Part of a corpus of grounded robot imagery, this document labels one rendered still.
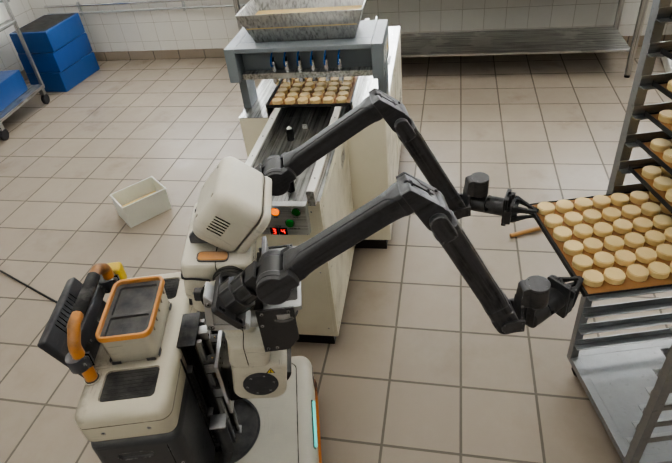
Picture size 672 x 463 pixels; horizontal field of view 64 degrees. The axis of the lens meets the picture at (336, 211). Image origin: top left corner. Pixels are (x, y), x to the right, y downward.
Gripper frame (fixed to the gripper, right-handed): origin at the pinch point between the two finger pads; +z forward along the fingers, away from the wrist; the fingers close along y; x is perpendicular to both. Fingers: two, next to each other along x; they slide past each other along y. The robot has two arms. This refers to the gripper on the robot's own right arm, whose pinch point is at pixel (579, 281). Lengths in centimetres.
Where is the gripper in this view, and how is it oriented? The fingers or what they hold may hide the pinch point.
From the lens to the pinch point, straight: 153.8
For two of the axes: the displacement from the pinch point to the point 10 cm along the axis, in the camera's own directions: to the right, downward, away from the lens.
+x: 5.6, 4.4, -7.0
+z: 8.2, -4.0, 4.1
